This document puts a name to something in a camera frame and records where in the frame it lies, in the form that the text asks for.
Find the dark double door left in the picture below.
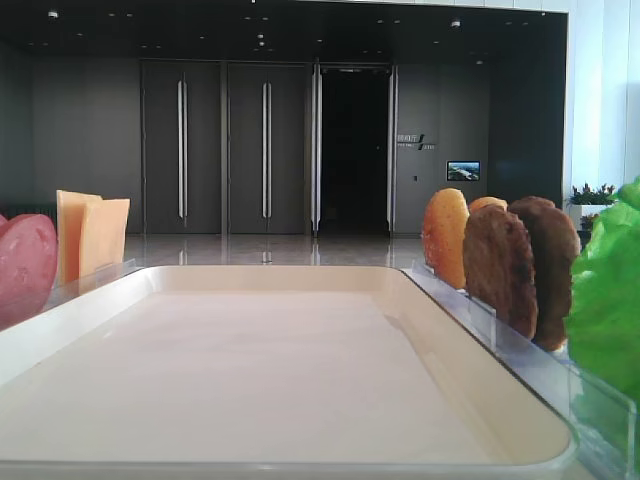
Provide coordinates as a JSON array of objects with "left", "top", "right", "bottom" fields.
[{"left": 141, "top": 61, "right": 221, "bottom": 234}]

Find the dark double door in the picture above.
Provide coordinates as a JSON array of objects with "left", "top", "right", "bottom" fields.
[
  {"left": 228, "top": 64, "right": 306, "bottom": 234},
  {"left": 141, "top": 61, "right": 221, "bottom": 234}
]

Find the flower planter box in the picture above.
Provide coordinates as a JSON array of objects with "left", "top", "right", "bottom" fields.
[{"left": 567, "top": 183, "right": 616, "bottom": 229}]

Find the clear left long rail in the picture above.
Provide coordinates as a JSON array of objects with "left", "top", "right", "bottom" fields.
[{"left": 41, "top": 259, "right": 143, "bottom": 313}]

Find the inner brown meat patty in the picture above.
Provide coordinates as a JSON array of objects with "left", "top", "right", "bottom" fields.
[{"left": 463, "top": 205, "right": 538, "bottom": 339}]

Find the green lettuce leaf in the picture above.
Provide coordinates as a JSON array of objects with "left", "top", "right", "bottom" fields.
[{"left": 566, "top": 180, "right": 639, "bottom": 401}]

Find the outer brown meat patty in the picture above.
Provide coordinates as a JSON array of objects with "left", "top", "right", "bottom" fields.
[{"left": 508, "top": 196, "right": 581, "bottom": 351}]

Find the outer orange cheese slice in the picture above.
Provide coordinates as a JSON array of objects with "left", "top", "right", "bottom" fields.
[{"left": 56, "top": 190, "right": 102, "bottom": 285}]

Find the bun half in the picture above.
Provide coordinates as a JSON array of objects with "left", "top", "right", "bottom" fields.
[
  {"left": 422, "top": 188, "right": 469, "bottom": 289},
  {"left": 469, "top": 196, "right": 508, "bottom": 213}
]

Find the inner top bun half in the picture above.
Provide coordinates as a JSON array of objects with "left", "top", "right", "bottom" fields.
[{"left": 422, "top": 188, "right": 469, "bottom": 289}]

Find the inner orange cheese slice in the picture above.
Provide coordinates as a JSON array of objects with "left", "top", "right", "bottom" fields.
[{"left": 79, "top": 199, "right": 130, "bottom": 277}]

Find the inner red tomato slice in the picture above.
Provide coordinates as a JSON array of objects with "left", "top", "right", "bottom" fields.
[{"left": 1, "top": 214, "right": 58, "bottom": 330}]

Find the clear right long rail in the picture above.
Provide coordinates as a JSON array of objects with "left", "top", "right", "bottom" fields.
[{"left": 404, "top": 261, "right": 639, "bottom": 479}]

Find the orange cheese slice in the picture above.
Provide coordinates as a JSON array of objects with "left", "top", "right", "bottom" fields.
[
  {"left": 79, "top": 199, "right": 130, "bottom": 277},
  {"left": 56, "top": 190, "right": 102, "bottom": 285}
]

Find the outer top bun half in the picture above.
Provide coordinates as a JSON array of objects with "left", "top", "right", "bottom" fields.
[{"left": 469, "top": 196, "right": 508, "bottom": 213}]

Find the dark double door middle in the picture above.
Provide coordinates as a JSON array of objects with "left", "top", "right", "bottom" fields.
[{"left": 228, "top": 64, "right": 306, "bottom": 234}]

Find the brown meat patty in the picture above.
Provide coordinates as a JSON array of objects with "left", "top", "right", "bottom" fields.
[
  {"left": 463, "top": 205, "right": 538, "bottom": 339},
  {"left": 508, "top": 196, "right": 581, "bottom": 351}
]

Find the clear long rail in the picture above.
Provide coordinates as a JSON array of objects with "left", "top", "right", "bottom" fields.
[
  {"left": 404, "top": 261, "right": 639, "bottom": 479},
  {"left": 41, "top": 259, "right": 143, "bottom": 313}
]

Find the small wall display screen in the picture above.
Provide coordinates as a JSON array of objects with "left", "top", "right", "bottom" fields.
[{"left": 447, "top": 161, "right": 481, "bottom": 182}]

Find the cream rectangular tray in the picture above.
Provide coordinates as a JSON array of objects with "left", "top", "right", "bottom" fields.
[{"left": 1, "top": 266, "right": 578, "bottom": 479}]

